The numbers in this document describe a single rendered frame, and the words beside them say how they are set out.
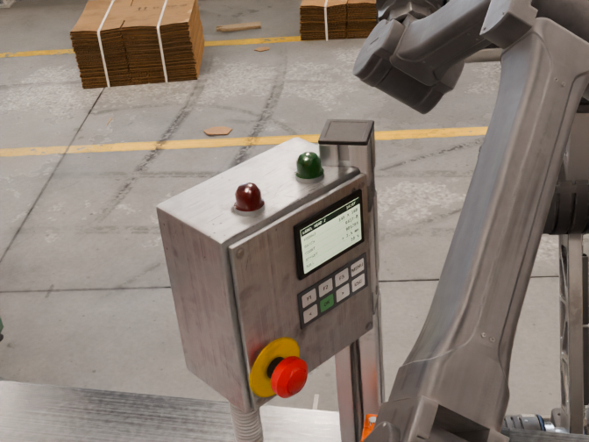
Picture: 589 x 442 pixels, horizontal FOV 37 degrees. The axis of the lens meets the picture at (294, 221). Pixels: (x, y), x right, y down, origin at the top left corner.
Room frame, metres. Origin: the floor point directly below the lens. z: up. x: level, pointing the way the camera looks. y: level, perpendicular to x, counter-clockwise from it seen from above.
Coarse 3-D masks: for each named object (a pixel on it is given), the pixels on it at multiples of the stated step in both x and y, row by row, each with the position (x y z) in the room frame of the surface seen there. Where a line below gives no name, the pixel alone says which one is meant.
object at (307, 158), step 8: (312, 152) 0.70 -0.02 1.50; (296, 160) 0.69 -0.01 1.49; (304, 160) 0.68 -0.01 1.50; (312, 160) 0.68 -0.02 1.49; (320, 160) 0.69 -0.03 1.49; (296, 168) 0.69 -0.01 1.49; (304, 168) 0.68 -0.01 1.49; (312, 168) 0.68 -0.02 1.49; (320, 168) 0.69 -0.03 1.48; (296, 176) 0.69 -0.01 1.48; (304, 176) 0.68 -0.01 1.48; (312, 176) 0.68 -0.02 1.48; (320, 176) 0.68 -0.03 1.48
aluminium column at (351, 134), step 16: (336, 128) 0.73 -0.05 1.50; (352, 128) 0.73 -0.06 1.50; (368, 128) 0.73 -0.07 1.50; (320, 144) 0.71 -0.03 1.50; (336, 144) 0.71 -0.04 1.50; (352, 144) 0.70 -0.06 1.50; (368, 144) 0.71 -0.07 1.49; (336, 160) 0.71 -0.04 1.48; (352, 160) 0.70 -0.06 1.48; (368, 160) 0.70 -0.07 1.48; (368, 176) 0.70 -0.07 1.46; (368, 224) 0.70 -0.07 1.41; (368, 336) 0.70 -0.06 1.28; (352, 352) 0.72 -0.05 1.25; (368, 352) 0.70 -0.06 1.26; (336, 368) 0.71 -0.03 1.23; (352, 368) 0.72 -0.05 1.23; (368, 368) 0.70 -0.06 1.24; (352, 384) 0.72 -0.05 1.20; (368, 384) 0.70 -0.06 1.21; (352, 400) 0.71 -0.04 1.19; (368, 400) 0.70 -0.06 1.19; (384, 400) 0.74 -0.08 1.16; (352, 416) 0.71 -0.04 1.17; (352, 432) 0.71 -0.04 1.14
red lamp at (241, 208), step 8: (240, 184) 0.65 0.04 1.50; (248, 184) 0.65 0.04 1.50; (240, 192) 0.64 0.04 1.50; (248, 192) 0.64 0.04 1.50; (256, 192) 0.64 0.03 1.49; (240, 200) 0.64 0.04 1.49; (248, 200) 0.64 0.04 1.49; (256, 200) 0.64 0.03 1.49; (240, 208) 0.64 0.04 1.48; (248, 208) 0.64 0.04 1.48; (256, 208) 0.64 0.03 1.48; (264, 208) 0.64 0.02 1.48; (248, 216) 0.63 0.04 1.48
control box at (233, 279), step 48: (288, 144) 0.76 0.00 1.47; (192, 192) 0.68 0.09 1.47; (288, 192) 0.67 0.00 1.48; (336, 192) 0.67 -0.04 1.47; (192, 240) 0.63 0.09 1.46; (240, 240) 0.61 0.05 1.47; (288, 240) 0.64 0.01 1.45; (192, 288) 0.64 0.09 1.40; (240, 288) 0.60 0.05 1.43; (288, 288) 0.63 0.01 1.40; (192, 336) 0.65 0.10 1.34; (240, 336) 0.60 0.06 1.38; (288, 336) 0.63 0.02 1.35; (336, 336) 0.67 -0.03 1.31; (240, 384) 0.60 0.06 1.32
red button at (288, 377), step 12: (276, 360) 0.61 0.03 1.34; (288, 360) 0.60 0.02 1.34; (300, 360) 0.60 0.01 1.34; (276, 372) 0.59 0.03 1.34; (288, 372) 0.59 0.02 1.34; (300, 372) 0.60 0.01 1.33; (276, 384) 0.59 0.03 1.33; (288, 384) 0.59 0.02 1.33; (300, 384) 0.59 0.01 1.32; (288, 396) 0.59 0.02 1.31
